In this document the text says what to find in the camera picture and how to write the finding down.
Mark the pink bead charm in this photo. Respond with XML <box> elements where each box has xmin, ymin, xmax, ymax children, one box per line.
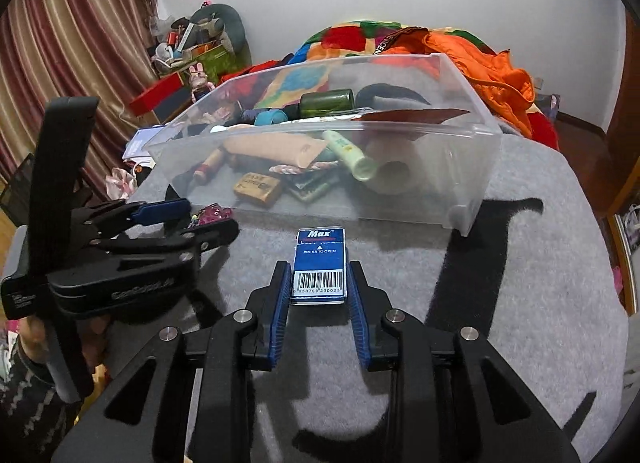
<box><xmin>189</xmin><ymin>201</ymin><xmax>235</xmax><ymax>228</ymax></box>

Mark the stack of notebooks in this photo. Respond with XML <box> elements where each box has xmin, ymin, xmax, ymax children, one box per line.
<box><xmin>122</xmin><ymin>125</ymin><xmax>167</xmax><ymax>164</ymax></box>

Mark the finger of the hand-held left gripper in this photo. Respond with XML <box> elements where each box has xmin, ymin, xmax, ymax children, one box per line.
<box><xmin>96</xmin><ymin>217</ymin><xmax>240</xmax><ymax>265</ymax></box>
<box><xmin>89</xmin><ymin>197</ymin><xmax>192</xmax><ymax>233</ymax></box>

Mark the colourful patchwork blanket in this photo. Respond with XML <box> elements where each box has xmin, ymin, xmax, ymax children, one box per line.
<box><xmin>260</xmin><ymin>19</ymin><xmax>558</xmax><ymax>150</ymax></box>

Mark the striped fabric scrunchie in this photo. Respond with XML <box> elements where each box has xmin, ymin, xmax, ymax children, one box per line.
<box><xmin>268</xmin><ymin>162</ymin><xmax>321</xmax><ymax>178</ymax></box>

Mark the green glass jar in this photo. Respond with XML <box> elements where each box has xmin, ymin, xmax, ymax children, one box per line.
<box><xmin>298</xmin><ymin>88</ymin><xmax>356</xmax><ymax>119</ymax></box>

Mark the red box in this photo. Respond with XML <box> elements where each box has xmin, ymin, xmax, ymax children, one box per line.
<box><xmin>128</xmin><ymin>75</ymin><xmax>194</xmax><ymax>116</ymax></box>

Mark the person's left forearm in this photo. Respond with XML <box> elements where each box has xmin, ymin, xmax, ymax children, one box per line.
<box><xmin>0</xmin><ymin>338</ymin><xmax>85</xmax><ymax>463</ymax></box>

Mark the striped curtain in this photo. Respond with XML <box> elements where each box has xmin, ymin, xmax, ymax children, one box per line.
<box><xmin>0</xmin><ymin>0</ymin><xmax>162</xmax><ymax>224</ymax></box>

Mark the wooden wardrobe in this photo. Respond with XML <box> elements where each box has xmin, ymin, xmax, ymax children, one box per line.
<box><xmin>604</xmin><ymin>7</ymin><xmax>640</xmax><ymax>315</ymax></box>

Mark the clear plastic storage bin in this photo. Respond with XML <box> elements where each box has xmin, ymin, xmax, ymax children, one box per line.
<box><xmin>144</xmin><ymin>52</ymin><xmax>504</xmax><ymax>237</ymax></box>

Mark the dark cloth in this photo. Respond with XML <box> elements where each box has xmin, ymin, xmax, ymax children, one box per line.
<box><xmin>357</xmin><ymin>84</ymin><xmax>432</xmax><ymax>110</ymax></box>

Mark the blue tape roll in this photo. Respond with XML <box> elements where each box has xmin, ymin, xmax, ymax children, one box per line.
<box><xmin>253</xmin><ymin>109</ymin><xmax>289</xmax><ymax>127</ymax></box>

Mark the black mesh basket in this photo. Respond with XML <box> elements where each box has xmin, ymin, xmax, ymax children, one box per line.
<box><xmin>0</xmin><ymin>153</ymin><xmax>37</xmax><ymax>224</ymax></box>

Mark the pile of clutter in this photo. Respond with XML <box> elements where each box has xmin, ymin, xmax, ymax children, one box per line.
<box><xmin>147</xmin><ymin>18</ymin><xmax>237</xmax><ymax>76</ymax></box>

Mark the wooden doll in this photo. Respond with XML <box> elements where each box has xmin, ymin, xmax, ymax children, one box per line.
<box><xmin>192</xmin><ymin>147</ymin><xmax>227</xmax><ymax>185</ymax></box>

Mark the wooden stamp block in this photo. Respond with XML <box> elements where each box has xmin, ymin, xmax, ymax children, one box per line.
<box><xmin>232</xmin><ymin>171</ymin><xmax>285</xmax><ymax>206</ymax></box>

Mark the person's left hand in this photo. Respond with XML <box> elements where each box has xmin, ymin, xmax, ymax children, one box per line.
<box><xmin>17</xmin><ymin>314</ymin><xmax>110</xmax><ymax>369</ymax></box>

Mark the pink bunny doll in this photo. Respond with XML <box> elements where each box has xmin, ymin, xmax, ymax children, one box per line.
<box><xmin>187</xmin><ymin>61</ymin><xmax>211</xmax><ymax>94</ymax></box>

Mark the light green tube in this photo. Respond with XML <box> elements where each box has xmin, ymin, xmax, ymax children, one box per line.
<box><xmin>322</xmin><ymin>129</ymin><xmax>377</xmax><ymax>180</ymax></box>

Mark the pink bow cloth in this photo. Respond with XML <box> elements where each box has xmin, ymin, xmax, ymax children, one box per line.
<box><xmin>104</xmin><ymin>166</ymin><xmax>139</xmax><ymax>200</ymax></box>

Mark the orange jacket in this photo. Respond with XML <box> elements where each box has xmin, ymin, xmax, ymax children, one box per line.
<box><xmin>375</xmin><ymin>26</ymin><xmax>539</xmax><ymax>140</ymax></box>

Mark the white paper roll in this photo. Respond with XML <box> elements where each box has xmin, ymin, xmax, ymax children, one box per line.
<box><xmin>366</xmin><ymin>135</ymin><xmax>427</xmax><ymax>195</ymax></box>

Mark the blue staple box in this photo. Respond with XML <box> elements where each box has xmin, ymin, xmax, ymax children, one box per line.
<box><xmin>289</xmin><ymin>226</ymin><xmax>349</xmax><ymax>305</ymax></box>

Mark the grey-green cushion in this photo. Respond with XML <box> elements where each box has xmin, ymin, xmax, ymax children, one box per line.
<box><xmin>192</xmin><ymin>3</ymin><xmax>247</xmax><ymax>56</ymax></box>

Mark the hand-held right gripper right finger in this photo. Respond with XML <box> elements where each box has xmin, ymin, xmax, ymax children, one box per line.
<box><xmin>347</xmin><ymin>259</ymin><xmax>581</xmax><ymax>463</ymax></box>

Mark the tan pouch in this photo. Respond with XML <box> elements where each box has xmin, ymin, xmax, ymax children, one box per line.
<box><xmin>222</xmin><ymin>135</ymin><xmax>329</xmax><ymax>170</ymax></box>

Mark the grey blanket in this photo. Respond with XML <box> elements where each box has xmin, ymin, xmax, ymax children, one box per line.
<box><xmin>52</xmin><ymin>132</ymin><xmax>629</xmax><ymax>463</ymax></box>

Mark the green bag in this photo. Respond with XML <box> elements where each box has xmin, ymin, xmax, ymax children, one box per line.
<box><xmin>189</xmin><ymin>40</ymin><xmax>242</xmax><ymax>84</ymax></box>

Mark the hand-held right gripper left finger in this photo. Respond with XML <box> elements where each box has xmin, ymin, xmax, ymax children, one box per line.
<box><xmin>52</xmin><ymin>259</ymin><xmax>293</xmax><ymax>463</ymax></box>

